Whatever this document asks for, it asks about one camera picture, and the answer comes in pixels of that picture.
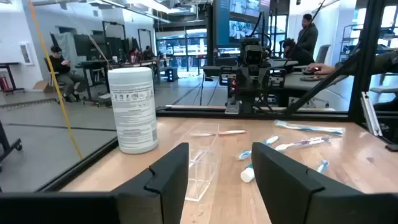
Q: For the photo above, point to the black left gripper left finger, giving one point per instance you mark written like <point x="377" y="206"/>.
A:
<point x="161" y="193"/>

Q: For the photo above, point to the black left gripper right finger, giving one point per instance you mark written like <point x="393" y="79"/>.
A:
<point x="286" y="193"/>

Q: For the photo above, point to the clear plastic bag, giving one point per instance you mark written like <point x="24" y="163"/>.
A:
<point x="199" y="186"/>

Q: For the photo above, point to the teal toothpaste tube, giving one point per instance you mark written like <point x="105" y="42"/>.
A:
<point x="247" y="175"/>

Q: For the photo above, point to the purple white toothbrush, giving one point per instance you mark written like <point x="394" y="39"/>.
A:
<point x="304" y="142"/>

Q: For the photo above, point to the blue white toothbrush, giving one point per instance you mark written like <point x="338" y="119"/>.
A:
<point x="323" y="165"/>
<point x="271" y="140"/>
<point x="311" y="127"/>

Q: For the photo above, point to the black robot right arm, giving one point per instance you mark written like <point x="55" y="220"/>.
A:
<point x="248" y="99"/>

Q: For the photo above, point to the person's forearm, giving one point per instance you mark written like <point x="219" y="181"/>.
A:
<point x="382" y="63"/>

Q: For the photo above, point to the person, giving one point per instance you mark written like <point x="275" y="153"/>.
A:
<point x="63" y="71"/>
<point x="134" y="55"/>
<point x="148" y="53"/>
<point x="298" y="54"/>
<point x="308" y="37"/>

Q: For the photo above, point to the grey desk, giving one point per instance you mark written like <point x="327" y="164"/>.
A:
<point x="311" y="84"/>

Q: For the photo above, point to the person's hand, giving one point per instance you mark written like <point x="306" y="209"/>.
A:
<point x="320" y="69"/>

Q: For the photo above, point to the grey office chair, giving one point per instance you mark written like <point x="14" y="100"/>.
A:
<point x="323" y="53"/>

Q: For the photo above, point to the white wipes canister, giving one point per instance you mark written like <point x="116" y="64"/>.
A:
<point x="133" y="109"/>

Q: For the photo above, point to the silver aluminium profile piece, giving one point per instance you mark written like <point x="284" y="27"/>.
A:
<point x="371" y="115"/>

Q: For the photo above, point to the black work table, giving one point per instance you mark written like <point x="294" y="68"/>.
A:
<point x="93" y="65"/>

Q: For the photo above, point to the cardboard box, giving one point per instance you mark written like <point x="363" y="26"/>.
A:
<point x="43" y="86"/>

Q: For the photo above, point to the black wheeled stand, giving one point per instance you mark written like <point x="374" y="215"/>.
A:
<point x="6" y="146"/>

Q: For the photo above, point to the large wall display screen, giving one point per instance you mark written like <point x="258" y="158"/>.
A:
<point x="239" y="21"/>

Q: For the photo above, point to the white wall picture frame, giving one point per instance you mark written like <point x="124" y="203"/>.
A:
<point x="26" y="53"/>

